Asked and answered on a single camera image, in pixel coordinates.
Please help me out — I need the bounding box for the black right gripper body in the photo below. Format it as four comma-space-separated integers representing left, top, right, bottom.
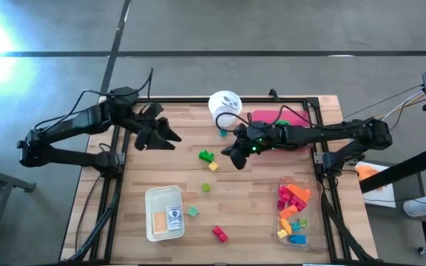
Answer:
234, 121, 279, 153

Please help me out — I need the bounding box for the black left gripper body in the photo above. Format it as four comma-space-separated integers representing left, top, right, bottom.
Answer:
124, 103, 164, 134

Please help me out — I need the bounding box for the green toy block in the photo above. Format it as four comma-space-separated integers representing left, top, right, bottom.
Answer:
198, 149, 215, 164

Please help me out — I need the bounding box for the red two-stud toy block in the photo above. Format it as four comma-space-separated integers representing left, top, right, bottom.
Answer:
212, 225, 229, 244
278, 185, 293, 202
289, 195, 308, 211

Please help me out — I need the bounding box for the white plastic tray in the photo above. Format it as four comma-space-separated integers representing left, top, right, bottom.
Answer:
144, 185, 186, 242

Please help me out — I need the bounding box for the orange slanted toy block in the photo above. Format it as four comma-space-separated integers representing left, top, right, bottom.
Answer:
278, 205, 299, 219
286, 183, 312, 202

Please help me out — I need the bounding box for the orange card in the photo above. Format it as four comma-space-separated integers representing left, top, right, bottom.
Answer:
152, 211, 169, 235

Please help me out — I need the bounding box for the clear plastic card pack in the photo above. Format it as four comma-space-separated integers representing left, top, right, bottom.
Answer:
165, 205, 184, 231

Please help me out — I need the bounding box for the clear plastic tray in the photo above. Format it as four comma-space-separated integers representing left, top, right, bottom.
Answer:
274, 176, 327, 249

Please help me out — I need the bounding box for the pink plastic tray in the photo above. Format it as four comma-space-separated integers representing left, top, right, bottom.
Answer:
251, 109, 312, 151

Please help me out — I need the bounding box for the white cup with face print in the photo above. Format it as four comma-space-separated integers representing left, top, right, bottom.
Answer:
208, 89, 243, 129

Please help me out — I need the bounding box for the small orange object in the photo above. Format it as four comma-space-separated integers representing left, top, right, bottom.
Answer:
356, 165, 379, 182

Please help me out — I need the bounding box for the white paper sheet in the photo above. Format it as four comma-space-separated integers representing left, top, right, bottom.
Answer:
355, 161, 397, 208

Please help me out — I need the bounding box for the black side table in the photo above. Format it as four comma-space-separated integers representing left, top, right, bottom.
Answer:
0, 160, 36, 266

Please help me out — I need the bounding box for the black slanted beam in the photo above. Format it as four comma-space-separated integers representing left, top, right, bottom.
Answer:
359, 146, 426, 194

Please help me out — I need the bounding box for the person's shoe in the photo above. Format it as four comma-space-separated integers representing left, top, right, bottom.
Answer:
402, 199, 426, 218

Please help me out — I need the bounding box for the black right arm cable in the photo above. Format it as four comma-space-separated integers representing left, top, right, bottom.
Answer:
214, 104, 312, 131

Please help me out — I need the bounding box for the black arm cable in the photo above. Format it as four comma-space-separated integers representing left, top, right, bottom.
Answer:
214, 104, 312, 131
31, 67, 155, 132

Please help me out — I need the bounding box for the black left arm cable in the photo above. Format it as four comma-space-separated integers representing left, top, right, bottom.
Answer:
31, 67, 155, 132

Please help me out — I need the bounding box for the black table frame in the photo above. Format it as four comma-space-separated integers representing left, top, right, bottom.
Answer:
64, 88, 376, 264

